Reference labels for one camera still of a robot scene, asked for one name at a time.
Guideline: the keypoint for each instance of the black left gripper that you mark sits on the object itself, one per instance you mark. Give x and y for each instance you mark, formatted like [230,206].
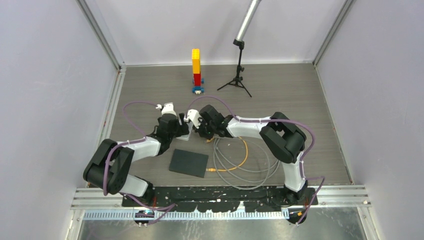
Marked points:
[182,129]

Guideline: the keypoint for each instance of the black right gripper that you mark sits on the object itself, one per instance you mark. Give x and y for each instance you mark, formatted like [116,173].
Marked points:
[200,131]

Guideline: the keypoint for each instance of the white network switch box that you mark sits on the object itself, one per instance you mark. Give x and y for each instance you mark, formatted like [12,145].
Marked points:
[186,136]

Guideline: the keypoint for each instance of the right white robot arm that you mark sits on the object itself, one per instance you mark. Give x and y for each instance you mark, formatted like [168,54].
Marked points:
[282,137]

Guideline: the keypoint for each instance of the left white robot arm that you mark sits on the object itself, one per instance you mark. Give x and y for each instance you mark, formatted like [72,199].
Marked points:
[110,165]

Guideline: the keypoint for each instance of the colourful toy block tower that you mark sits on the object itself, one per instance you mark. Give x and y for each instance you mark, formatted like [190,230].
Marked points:
[197,80]

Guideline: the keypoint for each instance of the dark grey foam pad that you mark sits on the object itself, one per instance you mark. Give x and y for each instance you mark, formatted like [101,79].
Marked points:
[188,163]

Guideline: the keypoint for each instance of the black tripod with silver pole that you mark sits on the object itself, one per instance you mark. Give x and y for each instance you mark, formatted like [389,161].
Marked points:
[238,41]

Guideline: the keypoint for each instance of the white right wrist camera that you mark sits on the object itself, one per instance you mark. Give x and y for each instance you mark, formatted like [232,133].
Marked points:
[193,116]

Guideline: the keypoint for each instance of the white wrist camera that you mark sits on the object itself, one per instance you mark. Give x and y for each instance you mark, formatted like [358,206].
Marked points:
[166,109]
[193,116]

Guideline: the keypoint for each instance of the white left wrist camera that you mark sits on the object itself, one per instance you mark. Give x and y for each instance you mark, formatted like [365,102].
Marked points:
[166,109]

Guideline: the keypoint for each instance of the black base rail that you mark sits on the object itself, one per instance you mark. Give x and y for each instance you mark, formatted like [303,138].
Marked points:
[226,199]

